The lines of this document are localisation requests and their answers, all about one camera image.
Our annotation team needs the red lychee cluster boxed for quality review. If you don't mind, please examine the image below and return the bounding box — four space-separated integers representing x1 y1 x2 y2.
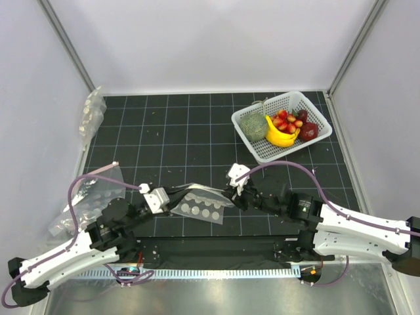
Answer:
270 110 304 134

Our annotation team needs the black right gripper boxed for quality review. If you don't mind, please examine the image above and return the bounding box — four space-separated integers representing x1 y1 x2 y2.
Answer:
221 179 284 217

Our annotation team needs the yellow banana bunch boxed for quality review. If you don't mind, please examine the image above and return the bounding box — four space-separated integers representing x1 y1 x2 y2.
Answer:
265 115 300 148

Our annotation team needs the aluminium corner post right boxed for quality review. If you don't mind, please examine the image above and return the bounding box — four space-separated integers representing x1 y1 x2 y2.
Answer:
327 0 389 98

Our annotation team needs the white plastic basket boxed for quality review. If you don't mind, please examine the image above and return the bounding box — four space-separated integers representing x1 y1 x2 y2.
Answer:
231 91 333 164

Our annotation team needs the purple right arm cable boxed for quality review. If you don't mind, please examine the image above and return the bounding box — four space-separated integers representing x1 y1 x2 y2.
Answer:
233 160 420 238

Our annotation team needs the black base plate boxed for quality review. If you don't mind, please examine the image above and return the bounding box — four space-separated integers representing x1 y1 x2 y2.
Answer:
137 236 334 270

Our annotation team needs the green netted melon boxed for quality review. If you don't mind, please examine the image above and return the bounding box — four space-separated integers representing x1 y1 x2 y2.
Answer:
239 112 268 142

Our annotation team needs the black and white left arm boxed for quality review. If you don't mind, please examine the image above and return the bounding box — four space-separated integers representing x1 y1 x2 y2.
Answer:
5 184 193 308

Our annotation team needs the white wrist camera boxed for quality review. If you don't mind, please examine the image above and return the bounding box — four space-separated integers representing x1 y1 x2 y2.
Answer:
227 163 250 196
139 183 170 214

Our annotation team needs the small dark red fruit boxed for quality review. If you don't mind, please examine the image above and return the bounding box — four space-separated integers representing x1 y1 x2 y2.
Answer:
297 110 308 123

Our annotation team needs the aluminium corner post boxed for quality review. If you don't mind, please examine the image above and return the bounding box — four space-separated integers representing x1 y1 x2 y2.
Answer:
37 0 95 92
327 0 389 98

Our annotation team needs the white slotted cable duct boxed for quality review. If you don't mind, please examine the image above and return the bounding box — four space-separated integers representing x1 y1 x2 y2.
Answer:
76 265 301 280

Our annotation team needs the clear bag of snacks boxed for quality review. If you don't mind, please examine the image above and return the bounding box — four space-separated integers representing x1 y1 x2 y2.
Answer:
79 86 107 151

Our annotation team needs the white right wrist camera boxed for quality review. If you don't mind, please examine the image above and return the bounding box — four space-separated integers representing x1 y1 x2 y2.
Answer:
227 163 250 196

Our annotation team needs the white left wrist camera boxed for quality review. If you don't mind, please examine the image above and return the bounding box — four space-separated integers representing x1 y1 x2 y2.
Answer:
139 183 170 214

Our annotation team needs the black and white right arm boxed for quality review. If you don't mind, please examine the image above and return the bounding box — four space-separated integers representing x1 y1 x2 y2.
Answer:
222 184 419 276

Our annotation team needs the clear dotted zip bag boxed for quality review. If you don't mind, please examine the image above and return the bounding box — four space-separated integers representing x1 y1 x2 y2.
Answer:
171 183 234 224

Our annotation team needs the aluminium corner post left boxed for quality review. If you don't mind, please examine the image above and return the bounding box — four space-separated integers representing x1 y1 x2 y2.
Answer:
37 0 95 92

